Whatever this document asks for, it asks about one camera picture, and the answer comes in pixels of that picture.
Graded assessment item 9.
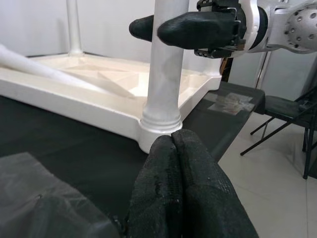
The clear tape patch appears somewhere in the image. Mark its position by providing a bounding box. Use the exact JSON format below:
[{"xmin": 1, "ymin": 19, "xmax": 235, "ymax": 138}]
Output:
[
  {"xmin": 207, "ymin": 91, "xmax": 256, "ymax": 116},
  {"xmin": 0, "ymin": 152, "xmax": 120, "ymax": 238}
]

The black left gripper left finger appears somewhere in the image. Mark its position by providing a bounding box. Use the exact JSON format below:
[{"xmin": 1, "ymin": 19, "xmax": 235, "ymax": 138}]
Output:
[{"xmin": 125, "ymin": 135, "xmax": 186, "ymax": 238}]

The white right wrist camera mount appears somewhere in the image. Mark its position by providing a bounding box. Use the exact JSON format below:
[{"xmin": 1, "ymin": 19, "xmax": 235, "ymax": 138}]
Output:
[{"xmin": 237, "ymin": 0, "xmax": 271, "ymax": 55}]

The black folding chair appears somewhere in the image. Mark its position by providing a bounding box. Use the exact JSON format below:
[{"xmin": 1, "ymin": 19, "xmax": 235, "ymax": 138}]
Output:
[{"xmin": 239, "ymin": 86, "xmax": 317, "ymax": 180}]

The white plastic children table top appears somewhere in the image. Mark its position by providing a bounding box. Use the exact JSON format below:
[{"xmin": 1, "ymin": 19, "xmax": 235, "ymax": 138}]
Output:
[{"xmin": 0, "ymin": 53, "xmax": 223, "ymax": 154}]

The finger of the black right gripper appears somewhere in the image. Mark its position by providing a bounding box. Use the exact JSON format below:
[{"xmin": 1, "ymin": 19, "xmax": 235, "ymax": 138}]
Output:
[
  {"xmin": 128, "ymin": 14, "xmax": 156, "ymax": 43},
  {"xmin": 157, "ymin": 10, "xmax": 238, "ymax": 51}
]

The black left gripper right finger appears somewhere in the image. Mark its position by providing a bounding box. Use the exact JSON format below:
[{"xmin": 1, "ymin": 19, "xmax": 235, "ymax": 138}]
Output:
[{"xmin": 171, "ymin": 130, "xmax": 260, "ymax": 238}]

